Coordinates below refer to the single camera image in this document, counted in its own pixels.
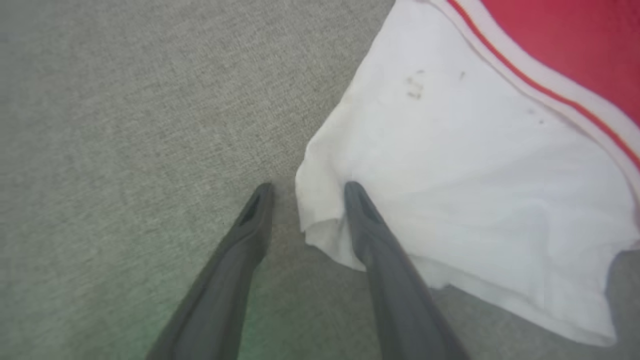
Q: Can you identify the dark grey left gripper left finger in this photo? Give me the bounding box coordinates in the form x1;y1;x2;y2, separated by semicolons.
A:
145;182;275;360

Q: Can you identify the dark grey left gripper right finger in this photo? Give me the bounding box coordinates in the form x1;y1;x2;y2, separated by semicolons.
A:
343;180;471;360

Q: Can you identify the red shirt with white trim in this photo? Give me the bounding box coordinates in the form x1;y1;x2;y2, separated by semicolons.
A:
294;0;640;349

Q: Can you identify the grey fabric sofa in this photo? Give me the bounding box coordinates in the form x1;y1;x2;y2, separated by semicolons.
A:
0;0;640;360

